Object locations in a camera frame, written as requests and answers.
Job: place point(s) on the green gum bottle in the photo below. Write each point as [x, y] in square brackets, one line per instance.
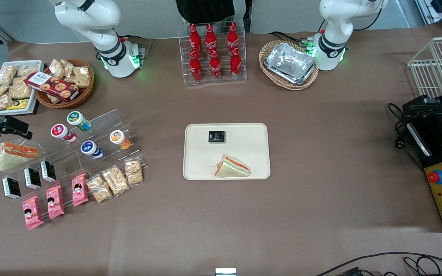
[78, 120]

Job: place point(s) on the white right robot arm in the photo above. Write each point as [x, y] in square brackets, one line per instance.
[90, 19]

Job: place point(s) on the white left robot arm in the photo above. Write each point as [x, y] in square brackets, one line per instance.
[336, 23]

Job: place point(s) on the red gum bottle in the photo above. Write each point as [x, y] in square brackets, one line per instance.
[63, 133]

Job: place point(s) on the blue gum bottle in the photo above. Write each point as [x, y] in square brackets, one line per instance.
[91, 149]

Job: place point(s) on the orange gum bottle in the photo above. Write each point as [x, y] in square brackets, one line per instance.
[120, 139]

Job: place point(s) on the beige plastic tray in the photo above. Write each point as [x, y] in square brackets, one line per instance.
[244, 142]

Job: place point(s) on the yellow snack packet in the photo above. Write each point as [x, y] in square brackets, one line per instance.
[17, 104]

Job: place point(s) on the wrapped triangle sandwich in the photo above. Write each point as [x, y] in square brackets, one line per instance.
[231, 168]
[14, 155]

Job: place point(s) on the white rectangular dish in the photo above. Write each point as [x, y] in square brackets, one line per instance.
[33, 96]

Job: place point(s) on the small black box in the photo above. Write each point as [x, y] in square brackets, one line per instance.
[11, 188]
[32, 178]
[48, 171]

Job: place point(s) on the red cookie box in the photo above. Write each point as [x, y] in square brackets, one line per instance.
[52, 86]

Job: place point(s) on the dark brown wicker basket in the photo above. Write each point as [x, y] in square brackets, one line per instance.
[84, 94]

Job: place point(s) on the pink snack pack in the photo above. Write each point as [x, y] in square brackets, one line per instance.
[79, 189]
[32, 212]
[55, 202]

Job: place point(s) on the clear acrylic stepped stand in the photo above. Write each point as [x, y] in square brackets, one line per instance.
[102, 124]

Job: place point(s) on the red emergency stop button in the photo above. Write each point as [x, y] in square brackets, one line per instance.
[435, 176]

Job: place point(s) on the stacked foil containers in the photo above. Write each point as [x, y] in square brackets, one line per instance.
[290, 63]

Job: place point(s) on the clear acrylic bottle rack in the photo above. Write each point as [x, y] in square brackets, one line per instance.
[182, 53]

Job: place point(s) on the red cola bottle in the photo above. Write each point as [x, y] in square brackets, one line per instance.
[236, 65]
[210, 38]
[215, 67]
[196, 69]
[233, 36]
[195, 38]

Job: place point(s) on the light wicker basket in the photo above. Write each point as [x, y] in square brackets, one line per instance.
[267, 53]

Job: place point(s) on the black square snack packet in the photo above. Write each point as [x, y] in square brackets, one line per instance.
[216, 137]

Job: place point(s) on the person in dark clothes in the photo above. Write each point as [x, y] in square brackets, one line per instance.
[205, 9]

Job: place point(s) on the small white device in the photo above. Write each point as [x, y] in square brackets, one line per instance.
[225, 271]

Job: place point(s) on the aluminium frame equipment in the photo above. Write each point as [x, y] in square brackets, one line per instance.
[439, 11]

